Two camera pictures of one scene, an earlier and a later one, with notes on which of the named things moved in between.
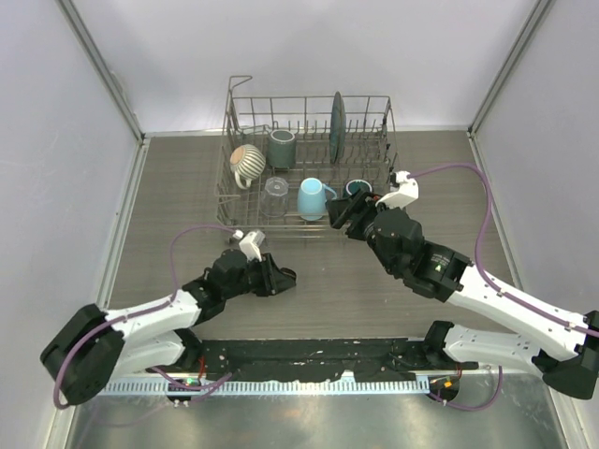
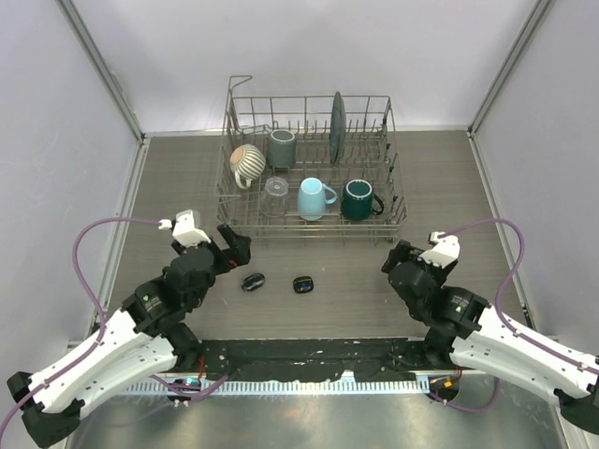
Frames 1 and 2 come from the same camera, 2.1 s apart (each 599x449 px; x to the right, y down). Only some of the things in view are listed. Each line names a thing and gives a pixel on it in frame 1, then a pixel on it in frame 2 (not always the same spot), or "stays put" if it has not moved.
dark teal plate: (338, 129) stays put
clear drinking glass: (273, 196) stays put
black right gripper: (359, 207) to (403, 251)
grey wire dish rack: (284, 158) stays put
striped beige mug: (248, 163) stays put
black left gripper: (273, 281) to (239, 253)
